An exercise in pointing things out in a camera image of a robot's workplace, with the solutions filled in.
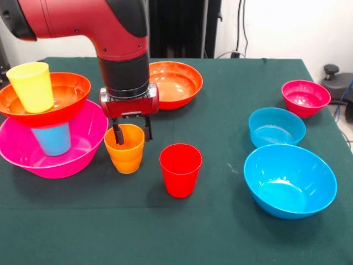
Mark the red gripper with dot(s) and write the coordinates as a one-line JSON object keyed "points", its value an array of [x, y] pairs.
{"points": [[129, 106]]}

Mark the blue cup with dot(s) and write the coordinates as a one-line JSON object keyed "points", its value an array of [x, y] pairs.
{"points": [[53, 140]]}

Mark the orange cup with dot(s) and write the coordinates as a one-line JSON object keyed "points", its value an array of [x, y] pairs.
{"points": [[132, 149], [127, 167]]}

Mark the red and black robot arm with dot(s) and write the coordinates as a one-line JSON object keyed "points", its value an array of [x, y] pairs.
{"points": [[110, 27]]}

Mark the small magenta bowl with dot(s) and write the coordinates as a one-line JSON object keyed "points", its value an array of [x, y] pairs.
{"points": [[303, 106]]}

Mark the red cup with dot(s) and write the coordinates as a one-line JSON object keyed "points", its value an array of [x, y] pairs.
{"points": [[180, 176]]}

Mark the large blue bowl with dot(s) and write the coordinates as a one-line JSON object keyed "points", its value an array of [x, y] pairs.
{"points": [[289, 179]]}

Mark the yellow cup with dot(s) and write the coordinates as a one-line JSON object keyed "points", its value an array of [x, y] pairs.
{"points": [[34, 91]]}

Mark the large pink bowl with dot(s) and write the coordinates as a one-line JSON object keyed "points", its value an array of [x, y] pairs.
{"points": [[88, 140]]}

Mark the small blue bowl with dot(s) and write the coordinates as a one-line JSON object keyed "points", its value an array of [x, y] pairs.
{"points": [[275, 121]]}

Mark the orange-red bowl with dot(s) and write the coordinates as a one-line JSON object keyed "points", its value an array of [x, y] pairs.
{"points": [[179, 85], [74, 94]]}

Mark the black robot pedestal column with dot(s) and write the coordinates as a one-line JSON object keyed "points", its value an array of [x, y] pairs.
{"points": [[179, 27]]}

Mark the dark green tablecloth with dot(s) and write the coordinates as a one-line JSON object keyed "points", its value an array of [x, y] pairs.
{"points": [[176, 234]]}

